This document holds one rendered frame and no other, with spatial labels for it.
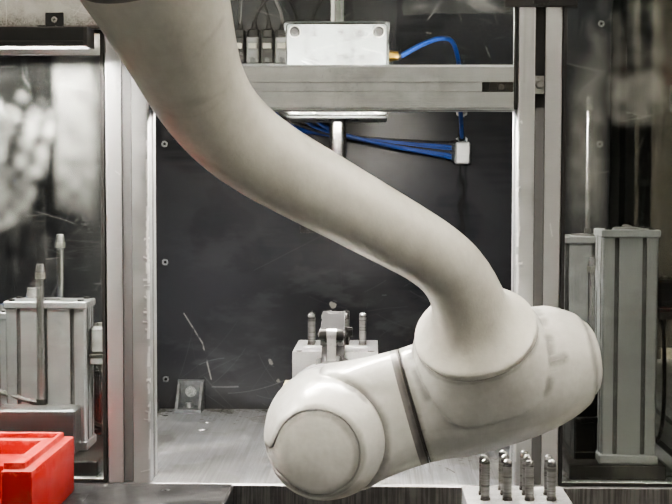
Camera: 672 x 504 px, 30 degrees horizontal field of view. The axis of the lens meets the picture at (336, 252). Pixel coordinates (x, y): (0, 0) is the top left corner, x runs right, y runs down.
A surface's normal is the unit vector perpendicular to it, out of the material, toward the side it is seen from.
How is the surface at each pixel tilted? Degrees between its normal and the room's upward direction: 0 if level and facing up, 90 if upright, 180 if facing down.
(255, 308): 90
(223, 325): 90
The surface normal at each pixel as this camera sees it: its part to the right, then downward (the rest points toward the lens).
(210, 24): 0.76, 0.42
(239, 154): 0.30, 0.55
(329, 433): -0.04, -0.07
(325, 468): -0.02, 0.20
